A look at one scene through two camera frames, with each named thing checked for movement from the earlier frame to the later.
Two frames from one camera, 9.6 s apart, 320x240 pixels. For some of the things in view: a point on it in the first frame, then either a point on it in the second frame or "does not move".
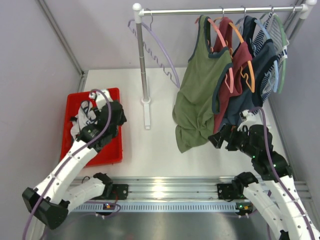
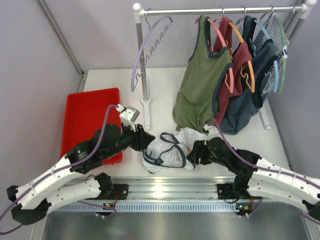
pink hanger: x=231 y=89 does not move
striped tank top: x=273 y=27 does not move
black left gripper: x=117 y=116 to x=139 y=138
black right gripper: x=228 y=133 to x=198 y=151
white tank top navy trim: x=86 y=114 to x=171 y=150
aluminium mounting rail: x=187 y=188 does not move
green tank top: x=193 y=112 does not move
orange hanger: x=244 y=75 does not move
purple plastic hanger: x=154 y=44 to x=142 y=49
